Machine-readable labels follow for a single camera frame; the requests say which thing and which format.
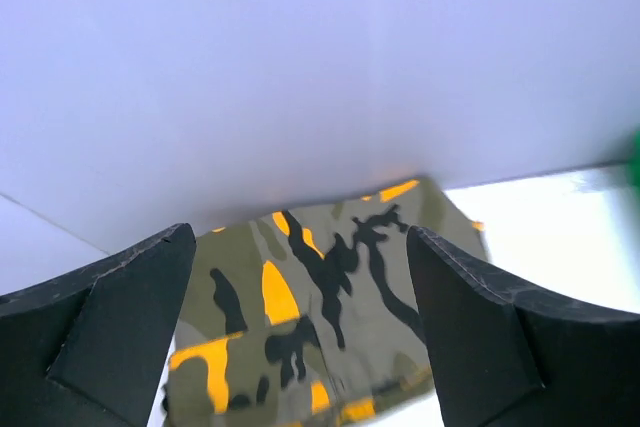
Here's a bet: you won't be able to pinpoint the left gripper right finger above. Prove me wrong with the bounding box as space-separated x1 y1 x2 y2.
407 227 639 427

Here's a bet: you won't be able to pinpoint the camouflage yellow green trousers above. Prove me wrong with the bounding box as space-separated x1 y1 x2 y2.
163 177 486 426

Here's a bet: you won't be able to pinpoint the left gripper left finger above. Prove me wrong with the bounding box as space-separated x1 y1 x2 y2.
1 224 196 426

